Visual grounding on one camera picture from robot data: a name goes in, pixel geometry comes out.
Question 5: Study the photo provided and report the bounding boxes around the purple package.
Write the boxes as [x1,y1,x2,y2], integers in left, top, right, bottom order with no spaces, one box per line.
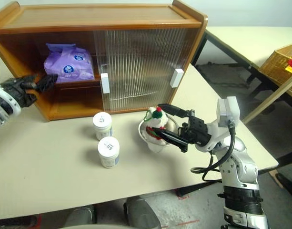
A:
[43,42,95,83]

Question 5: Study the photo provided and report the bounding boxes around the wicker basket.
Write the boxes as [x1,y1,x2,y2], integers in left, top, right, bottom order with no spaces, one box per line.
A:
[259,42,292,89]

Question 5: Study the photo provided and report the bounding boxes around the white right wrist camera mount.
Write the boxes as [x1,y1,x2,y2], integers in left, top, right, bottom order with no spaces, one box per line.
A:
[195,96,241,153]

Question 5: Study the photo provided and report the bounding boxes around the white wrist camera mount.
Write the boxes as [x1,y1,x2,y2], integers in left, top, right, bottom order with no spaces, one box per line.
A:
[195,96,241,153]
[0,81,22,117]

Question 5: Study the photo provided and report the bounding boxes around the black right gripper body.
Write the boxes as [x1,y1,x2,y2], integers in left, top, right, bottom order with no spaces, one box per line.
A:
[178,109,212,146]

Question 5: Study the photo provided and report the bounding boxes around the beige table black legs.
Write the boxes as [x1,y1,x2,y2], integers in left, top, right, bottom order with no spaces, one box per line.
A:
[191,26,292,101]

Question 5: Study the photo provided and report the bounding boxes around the white door handle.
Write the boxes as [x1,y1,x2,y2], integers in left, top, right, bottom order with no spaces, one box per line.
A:
[100,73,111,95]
[170,68,184,88]

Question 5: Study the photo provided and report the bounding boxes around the white plush toy red hat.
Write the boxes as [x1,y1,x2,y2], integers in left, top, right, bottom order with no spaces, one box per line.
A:
[143,106,169,146]

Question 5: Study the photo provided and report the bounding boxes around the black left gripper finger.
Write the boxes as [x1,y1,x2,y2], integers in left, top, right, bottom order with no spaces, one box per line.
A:
[37,74,59,84]
[37,82,56,93]

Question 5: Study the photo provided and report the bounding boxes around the white bottle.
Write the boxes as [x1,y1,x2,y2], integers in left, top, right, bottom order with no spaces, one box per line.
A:
[97,136,120,169]
[92,112,113,141]

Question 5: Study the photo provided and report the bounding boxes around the beige wooden slat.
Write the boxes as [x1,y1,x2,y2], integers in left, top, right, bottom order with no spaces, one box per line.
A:
[241,71,292,125]

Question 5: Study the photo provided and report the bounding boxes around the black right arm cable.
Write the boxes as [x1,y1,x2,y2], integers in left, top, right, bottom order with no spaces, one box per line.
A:
[190,120,236,182]

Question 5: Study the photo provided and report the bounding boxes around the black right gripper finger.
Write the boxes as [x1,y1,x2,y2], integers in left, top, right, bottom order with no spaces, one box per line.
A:
[152,127,189,154]
[158,104,192,118]

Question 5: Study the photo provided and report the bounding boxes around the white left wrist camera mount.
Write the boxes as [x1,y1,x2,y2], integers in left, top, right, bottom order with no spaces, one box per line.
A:
[0,81,22,117]

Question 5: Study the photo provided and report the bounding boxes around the dark rounded robot leg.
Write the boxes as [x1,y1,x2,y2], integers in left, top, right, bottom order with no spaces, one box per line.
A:
[123,195,163,229]
[62,205,97,229]

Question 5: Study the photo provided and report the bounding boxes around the red floor tape mark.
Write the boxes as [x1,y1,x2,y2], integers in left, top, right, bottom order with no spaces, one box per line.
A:
[29,214,43,227]
[176,188,190,200]

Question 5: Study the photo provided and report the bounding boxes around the black table base foot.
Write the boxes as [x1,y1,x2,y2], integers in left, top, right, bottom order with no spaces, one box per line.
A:
[275,173,292,198]

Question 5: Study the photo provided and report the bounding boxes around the metal bowl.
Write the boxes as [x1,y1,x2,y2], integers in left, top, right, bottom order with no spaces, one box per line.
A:
[138,115,181,154]

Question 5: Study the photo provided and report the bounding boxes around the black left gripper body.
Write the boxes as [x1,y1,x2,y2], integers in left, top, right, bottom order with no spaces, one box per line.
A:
[0,75,39,108]

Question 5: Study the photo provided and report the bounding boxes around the ribbed glass sliding door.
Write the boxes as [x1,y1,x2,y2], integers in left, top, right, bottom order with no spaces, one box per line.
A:
[92,28,194,114]
[98,28,196,113]

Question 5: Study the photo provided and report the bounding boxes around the wooden cabinet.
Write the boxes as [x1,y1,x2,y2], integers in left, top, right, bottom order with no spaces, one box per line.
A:
[0,0,208,122]

